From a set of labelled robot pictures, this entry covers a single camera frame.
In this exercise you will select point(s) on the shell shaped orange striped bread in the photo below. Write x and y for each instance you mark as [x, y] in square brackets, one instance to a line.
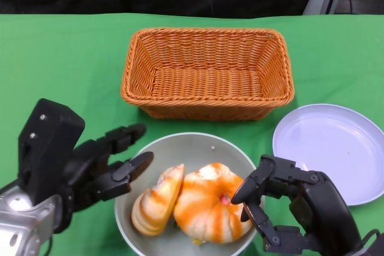
[156, 205]

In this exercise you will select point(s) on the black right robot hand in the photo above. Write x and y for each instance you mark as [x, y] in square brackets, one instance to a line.
[321, 208]

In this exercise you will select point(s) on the grey-green bowl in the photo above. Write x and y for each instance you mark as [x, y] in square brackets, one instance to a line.
[192, 148]

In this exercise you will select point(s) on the green tablecloth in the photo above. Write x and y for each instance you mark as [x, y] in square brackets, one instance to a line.
[60, 58]

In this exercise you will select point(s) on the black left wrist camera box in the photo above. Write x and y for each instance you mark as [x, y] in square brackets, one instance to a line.
[45, 148]

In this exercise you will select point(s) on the lavender plate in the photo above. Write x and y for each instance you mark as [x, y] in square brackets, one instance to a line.
[330, 142]

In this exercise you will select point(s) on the round orange striped bread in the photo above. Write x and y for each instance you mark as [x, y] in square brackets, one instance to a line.
[204, 205]

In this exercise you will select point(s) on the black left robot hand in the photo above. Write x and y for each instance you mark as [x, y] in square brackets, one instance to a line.
[87, 172]

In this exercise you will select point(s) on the orange wicker basket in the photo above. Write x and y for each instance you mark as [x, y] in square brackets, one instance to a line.
[207, 88]

